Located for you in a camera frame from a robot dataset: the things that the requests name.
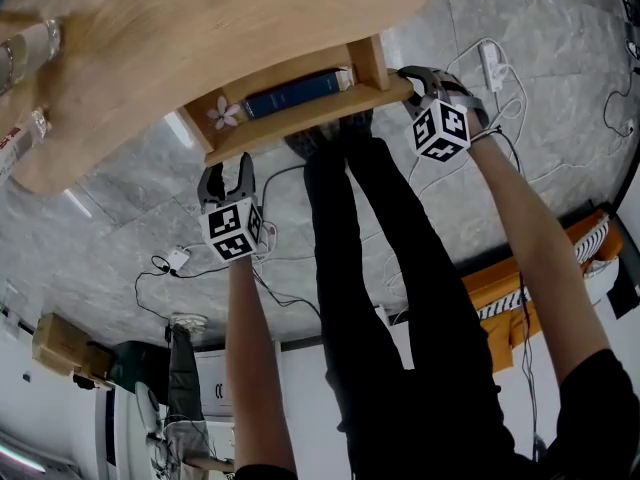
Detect lying clear plastic bottle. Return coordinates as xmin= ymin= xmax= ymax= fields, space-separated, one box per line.
xmin=0 ymin=106 xmax=52 ymax=185

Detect person's right forearm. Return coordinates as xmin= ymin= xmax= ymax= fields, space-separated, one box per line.
xmin=466 ymin=116 xmax=615 ymax=385

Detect black adapter cable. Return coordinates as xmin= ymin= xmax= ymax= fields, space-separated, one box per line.
xmin=133 ymin=254 xmax=322 ymax=345

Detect orange sofa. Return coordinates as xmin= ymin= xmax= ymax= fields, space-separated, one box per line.
xmin=462 ymin=210 xmax=625 ymax=369

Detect clear glass jar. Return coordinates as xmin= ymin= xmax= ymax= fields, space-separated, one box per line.
xmin=0 ymin=17 xmax=63 ymax=97

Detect white paper box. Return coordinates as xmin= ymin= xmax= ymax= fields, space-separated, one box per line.
xmin=193 ymin=349 xmax=282 ymax=420

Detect black floor cable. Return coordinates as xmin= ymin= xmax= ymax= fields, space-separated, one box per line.
xmin=601 ymin=66 xmax=637 ymax=140

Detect white power adapter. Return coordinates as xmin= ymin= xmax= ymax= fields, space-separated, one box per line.
xmin=164 ymin=246 xmax=192 ymax=274

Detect person's right black shoe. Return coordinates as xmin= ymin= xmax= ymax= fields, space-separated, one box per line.
xmin=333 ymin=109 xmax=376 ymax=138

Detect pink artificial flower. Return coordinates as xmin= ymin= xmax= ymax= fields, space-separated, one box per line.
xmin=205 ymin=94 xmax=243 ymax=131

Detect cardboard box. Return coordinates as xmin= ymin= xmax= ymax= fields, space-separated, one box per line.
xmin=31 ymin=311 xmax=114 ymax=383

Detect person's left forearm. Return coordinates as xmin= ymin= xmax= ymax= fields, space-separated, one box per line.
xmin=224 ymin=254 xmax=300 ymax=475

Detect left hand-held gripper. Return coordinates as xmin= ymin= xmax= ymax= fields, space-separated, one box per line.
xmin=196 ymin=151 xmax=265 ymax=265

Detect wooden drawer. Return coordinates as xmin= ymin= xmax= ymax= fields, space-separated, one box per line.
xmin=177 ymin=34 xmax=416 ymax=168

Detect white power strip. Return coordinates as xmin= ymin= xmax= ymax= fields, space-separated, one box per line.
xmin=477 ymin=39 xmax=507 ymax=94

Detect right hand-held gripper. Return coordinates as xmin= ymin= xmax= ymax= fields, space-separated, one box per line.
xmin=396 ymin=65 xmax=492 ymax=164

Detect person's black trousers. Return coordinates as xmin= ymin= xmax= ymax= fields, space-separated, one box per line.
xmin=302 ymin=112 xmax=534 ymax=480

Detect wooden coffee table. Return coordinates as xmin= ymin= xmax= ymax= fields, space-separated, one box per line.
xmin=0 ymin=0 xmax=447 ymax=198

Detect black white striped cloth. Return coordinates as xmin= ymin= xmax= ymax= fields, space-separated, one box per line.
xmin=477 ymin=215 xmax=612 ymax=322

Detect dark blue book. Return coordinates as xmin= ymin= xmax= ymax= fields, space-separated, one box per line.
xmin=240 ymin=66 xmax=354 ymax=121

